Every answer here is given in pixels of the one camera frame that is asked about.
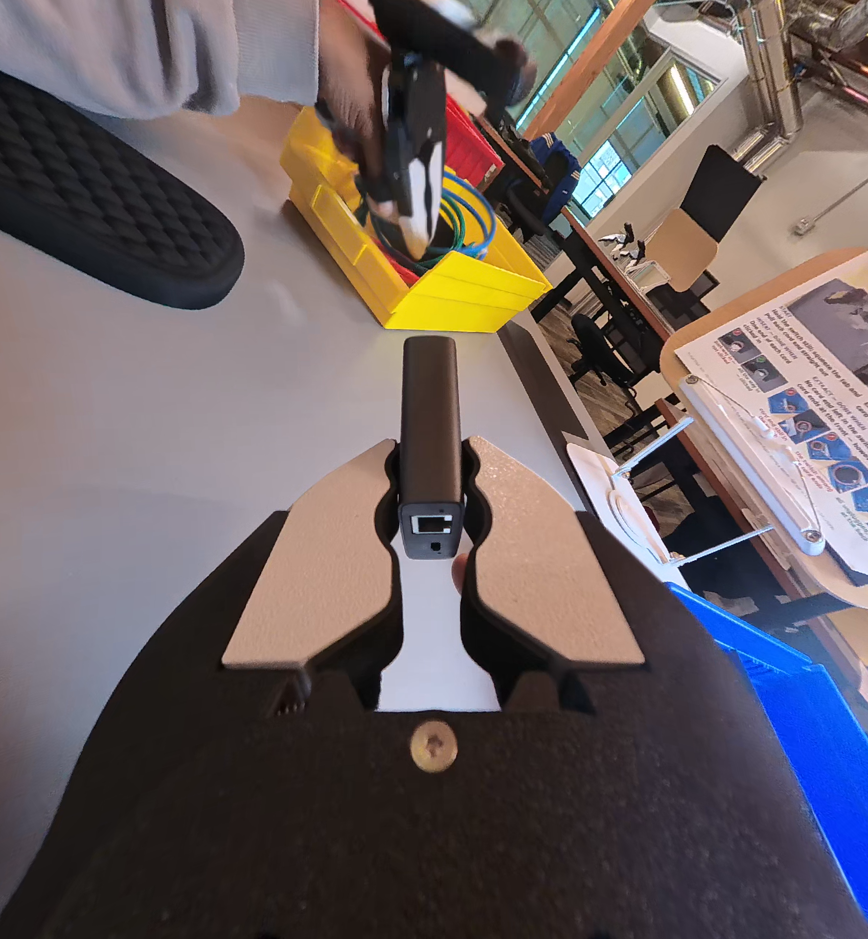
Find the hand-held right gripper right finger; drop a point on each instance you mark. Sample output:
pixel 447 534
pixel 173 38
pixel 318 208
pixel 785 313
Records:
pixel 544 572

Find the black network switch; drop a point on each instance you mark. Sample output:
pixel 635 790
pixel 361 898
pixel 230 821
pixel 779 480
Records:
pixel 430 425

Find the black office chair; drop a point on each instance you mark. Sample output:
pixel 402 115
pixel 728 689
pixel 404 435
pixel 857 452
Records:
pixel 599 352

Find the blue plastic bin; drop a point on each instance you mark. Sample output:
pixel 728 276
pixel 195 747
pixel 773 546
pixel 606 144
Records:
pixel 830 748

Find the person's left forearm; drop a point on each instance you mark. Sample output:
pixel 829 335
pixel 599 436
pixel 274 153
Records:
pixel 111 44

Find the silver metal duct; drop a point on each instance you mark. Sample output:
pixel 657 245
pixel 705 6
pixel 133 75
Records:
pixel 771 73

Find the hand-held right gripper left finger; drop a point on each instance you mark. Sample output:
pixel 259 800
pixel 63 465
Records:
pixel 316 565

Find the person's left hand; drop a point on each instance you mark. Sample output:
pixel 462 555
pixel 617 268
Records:
pixel 349 81

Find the yellow plastic bin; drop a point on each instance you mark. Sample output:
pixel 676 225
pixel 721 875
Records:
pixel 463 293

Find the round wooden table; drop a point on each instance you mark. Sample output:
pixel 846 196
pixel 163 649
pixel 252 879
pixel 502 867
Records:
pixel 742 308

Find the printed instruction sheet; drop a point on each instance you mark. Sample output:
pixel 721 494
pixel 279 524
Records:
pixel 830 381

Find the white clip bar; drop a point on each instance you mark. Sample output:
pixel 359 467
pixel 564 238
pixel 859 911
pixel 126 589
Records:
pixel 757 469

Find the blue jacket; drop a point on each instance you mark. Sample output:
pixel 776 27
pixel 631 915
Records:
pixel 559 176

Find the red plastic bin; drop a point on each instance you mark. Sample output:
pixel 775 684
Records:
pixel 471 147

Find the wooden chair with black jacket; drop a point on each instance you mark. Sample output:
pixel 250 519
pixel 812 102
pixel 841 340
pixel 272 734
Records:
pixel 705 220

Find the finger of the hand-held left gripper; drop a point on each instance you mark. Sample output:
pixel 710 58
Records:
pixel 423 198

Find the wooden ceiling beam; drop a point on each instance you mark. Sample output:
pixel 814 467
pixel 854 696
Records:
pixel 588 66

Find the long wooden desk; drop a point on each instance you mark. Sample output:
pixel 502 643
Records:
pixel 610 279

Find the person's right hand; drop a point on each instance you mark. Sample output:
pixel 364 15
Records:
pixel 460 574

